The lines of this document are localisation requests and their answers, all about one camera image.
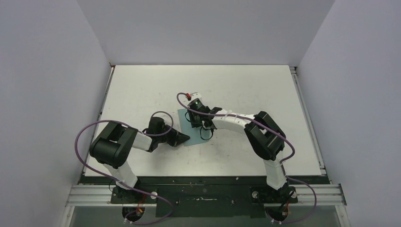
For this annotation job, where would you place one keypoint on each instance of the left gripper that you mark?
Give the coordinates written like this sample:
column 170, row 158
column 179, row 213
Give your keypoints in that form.
column 177, row 138

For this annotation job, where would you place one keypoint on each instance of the aluminium frame rail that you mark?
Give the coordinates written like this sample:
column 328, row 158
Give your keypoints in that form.
column 100, row 196

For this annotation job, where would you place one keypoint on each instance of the teal envelope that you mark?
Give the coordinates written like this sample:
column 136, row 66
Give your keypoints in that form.
column 197, row 135

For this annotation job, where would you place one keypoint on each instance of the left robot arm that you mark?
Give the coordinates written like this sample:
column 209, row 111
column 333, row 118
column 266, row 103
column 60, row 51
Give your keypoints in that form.
column 112, row 147

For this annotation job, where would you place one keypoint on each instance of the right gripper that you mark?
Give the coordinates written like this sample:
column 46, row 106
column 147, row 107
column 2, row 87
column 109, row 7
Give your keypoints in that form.
column 194, row 124

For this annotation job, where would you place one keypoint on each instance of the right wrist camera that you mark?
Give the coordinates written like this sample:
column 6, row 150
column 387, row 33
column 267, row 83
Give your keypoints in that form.
column 193, row 96

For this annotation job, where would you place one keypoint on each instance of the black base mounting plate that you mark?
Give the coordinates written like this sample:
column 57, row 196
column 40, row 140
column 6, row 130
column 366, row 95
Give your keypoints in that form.
column 209, row 196

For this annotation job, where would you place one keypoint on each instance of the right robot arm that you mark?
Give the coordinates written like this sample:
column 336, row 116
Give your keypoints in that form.
column 265, row 136

